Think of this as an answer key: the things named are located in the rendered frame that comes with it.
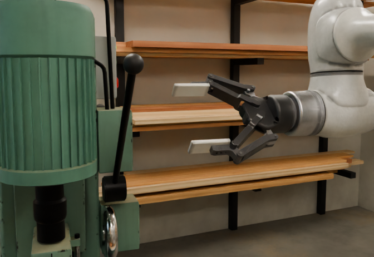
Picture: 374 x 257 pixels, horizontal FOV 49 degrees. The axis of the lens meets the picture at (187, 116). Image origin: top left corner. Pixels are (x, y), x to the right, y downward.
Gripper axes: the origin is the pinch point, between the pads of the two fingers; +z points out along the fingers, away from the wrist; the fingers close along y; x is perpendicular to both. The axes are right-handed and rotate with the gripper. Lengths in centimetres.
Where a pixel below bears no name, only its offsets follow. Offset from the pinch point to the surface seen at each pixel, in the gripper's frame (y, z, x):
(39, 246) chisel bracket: -10.6, 25.9, -22.9
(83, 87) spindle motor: 6.5, 17.7, 1.3
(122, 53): 162, -21, -121
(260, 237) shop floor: 79, -141, -250
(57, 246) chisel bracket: -11.3, 22.8, -22.2
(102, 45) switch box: 36.9, 10.6, -14.2
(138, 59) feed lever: 4.4, 9.4, 9.5
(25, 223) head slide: -2.3, 28.8, -29.4
